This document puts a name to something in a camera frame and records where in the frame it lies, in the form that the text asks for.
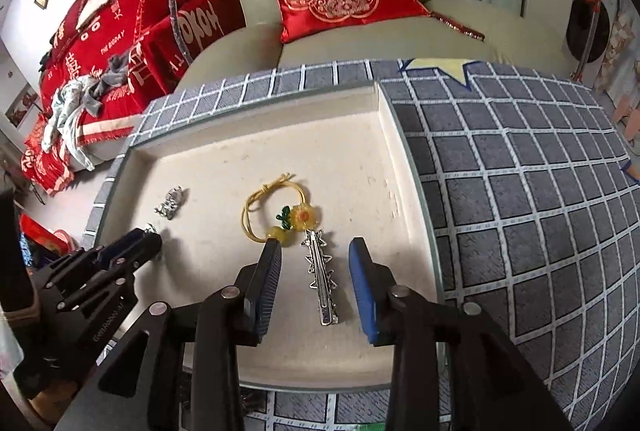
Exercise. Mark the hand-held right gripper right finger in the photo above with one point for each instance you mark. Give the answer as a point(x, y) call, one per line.
point(362, 291)

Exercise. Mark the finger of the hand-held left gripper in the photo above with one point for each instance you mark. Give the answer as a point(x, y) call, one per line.
point(131, 267)
point(131, 242)

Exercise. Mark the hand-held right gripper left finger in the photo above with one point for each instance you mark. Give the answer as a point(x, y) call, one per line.
point(265, 291)

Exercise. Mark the small silver jewelry piece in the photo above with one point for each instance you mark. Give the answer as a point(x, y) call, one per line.
point(150, 227)

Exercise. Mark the silver spiked hair clip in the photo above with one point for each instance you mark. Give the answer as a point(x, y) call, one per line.
point(320, 291)

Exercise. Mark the grey jewelry tray beige lining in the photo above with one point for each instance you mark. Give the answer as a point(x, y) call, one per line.
point(225, 171)

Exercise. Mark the silver rhinestone brooch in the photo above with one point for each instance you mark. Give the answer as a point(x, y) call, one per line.
point(170, 203)

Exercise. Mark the red gift box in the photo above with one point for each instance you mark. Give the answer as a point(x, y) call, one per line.
point(47, 238)

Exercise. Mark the beige sofa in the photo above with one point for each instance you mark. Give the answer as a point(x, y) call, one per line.
point(107, 146)

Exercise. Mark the white light blue garment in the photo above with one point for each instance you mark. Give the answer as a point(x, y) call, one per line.
point(67, 111)

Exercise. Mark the grey garment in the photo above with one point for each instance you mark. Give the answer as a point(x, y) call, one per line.
point(112, 78)

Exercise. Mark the grey grid pattern cloth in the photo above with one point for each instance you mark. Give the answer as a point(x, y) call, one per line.
point(525, 221)

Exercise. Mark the red covered sofa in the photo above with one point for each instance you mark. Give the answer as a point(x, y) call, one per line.
point(95, 41)

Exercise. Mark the red velvet lettered cushion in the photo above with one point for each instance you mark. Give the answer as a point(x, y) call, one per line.
point(195, 36)

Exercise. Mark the red velvet tasselled cushion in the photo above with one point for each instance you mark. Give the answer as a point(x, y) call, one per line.
point(155, 6)

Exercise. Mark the red tasselled strip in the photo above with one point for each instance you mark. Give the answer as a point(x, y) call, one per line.
point(457, 27)

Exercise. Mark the white washing machine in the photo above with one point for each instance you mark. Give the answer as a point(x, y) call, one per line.
point(582, 26)

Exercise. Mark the red ribboned stick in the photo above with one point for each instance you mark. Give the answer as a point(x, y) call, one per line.
point(591, 26)

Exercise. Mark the beige patterned decoration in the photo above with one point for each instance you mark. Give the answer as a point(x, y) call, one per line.
point(617, 46)

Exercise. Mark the unframed wall photo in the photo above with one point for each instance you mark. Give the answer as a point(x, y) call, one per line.
point(22, 106)

